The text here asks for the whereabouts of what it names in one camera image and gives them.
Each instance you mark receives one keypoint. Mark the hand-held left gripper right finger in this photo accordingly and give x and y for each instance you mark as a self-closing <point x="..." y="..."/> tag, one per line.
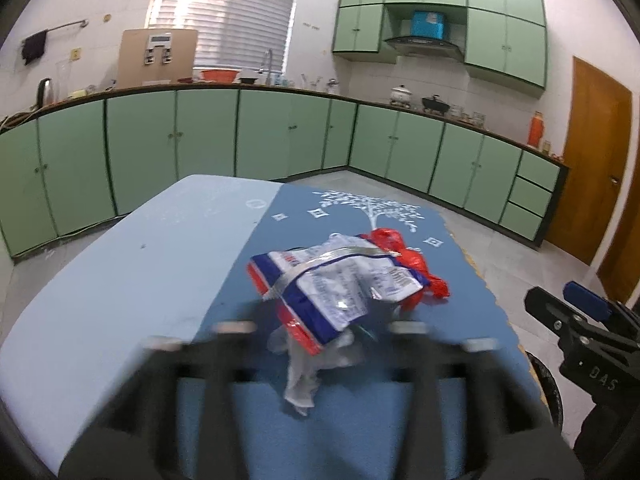
<point x="425" y="365"/>

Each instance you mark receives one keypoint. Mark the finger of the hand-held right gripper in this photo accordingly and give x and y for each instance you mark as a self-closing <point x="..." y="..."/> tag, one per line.
<point x="550" y="310"/>
<point x="587" y="300"/>

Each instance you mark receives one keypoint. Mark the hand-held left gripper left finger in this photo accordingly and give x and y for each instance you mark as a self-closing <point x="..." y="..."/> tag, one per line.
<point x="220" y="360"/>

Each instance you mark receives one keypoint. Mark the white tissue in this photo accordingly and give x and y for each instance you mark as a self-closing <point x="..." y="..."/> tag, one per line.
<point x="300" y="380"/>

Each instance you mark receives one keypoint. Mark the blue white snack wrapper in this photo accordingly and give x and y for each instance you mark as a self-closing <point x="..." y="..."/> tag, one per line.
<point x="325" y="290"/>

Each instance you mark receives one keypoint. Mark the brown wooden door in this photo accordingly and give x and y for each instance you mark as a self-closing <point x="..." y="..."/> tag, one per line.
<point x="585" y="160"/>
<point x="627" y="240"/>

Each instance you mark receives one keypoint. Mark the red plastic bag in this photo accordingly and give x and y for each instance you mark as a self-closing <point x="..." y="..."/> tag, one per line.
<point x="415" y="262"/>

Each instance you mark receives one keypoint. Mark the blue printed tablecloth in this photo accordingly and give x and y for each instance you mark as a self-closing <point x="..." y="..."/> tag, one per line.
<point x="150" y="260"/>

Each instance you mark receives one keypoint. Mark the orange thermos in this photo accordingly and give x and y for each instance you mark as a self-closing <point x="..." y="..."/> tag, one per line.
<point x="534" y="130"/>

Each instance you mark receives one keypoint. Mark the row of glass jars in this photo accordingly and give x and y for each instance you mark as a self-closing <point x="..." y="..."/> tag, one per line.
<point x="467" y="116"/>

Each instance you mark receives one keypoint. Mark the green base cabinets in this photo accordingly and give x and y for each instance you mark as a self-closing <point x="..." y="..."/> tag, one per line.
<point x="140" y="145"/>

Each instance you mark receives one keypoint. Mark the black wok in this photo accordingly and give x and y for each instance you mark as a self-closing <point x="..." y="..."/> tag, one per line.
<point x="434" y="105"/>

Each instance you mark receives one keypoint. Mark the white cooking pot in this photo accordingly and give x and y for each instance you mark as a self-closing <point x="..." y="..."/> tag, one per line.
<point x="401" y="96"/>

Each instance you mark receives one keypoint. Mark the black dish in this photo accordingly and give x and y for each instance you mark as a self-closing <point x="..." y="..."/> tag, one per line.
<point x="248" y="80"/>

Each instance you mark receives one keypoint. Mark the red plastic basin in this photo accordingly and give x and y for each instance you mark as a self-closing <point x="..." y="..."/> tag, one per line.
<point x="218" y="76"/>

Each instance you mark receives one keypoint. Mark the utensil holder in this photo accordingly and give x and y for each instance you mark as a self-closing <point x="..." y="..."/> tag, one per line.
<point x="309" y="83"/>

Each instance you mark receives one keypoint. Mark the black range hood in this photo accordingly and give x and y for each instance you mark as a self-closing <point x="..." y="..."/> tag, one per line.
<point x="425" y="46"/>

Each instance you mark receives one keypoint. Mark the steel kitchen faucet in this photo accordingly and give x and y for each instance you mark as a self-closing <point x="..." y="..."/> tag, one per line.
<point x="266" y="62"/>

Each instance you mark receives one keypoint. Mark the brown water dispenser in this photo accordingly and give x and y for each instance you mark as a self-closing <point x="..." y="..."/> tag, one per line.
<point x="135" y="65"/>

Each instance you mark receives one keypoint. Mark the blue box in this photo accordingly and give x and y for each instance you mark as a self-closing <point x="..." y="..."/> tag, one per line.
<point x="428" y="25"/>

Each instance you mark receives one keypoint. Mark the steel electric kettle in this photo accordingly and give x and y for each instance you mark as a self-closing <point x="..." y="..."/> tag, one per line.
<point x="45" y="94"/>

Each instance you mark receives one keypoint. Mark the clear plastic jug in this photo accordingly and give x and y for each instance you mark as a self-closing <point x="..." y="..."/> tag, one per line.
<point x="62" y="82"/>

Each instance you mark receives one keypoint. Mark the white window blinds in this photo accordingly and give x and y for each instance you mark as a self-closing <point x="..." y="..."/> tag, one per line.
<point x="225" y="20"/>

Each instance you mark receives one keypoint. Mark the dark hanging towel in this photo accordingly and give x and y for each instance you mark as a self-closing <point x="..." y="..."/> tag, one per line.
<point x="34" y="47"/>

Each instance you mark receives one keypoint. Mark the green wall cabinets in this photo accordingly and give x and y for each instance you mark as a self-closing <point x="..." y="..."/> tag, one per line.
<point x="505" y="45"/>

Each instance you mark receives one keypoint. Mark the metal towel rail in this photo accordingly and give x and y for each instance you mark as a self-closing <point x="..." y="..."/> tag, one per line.
<point x="67" y="25"/>

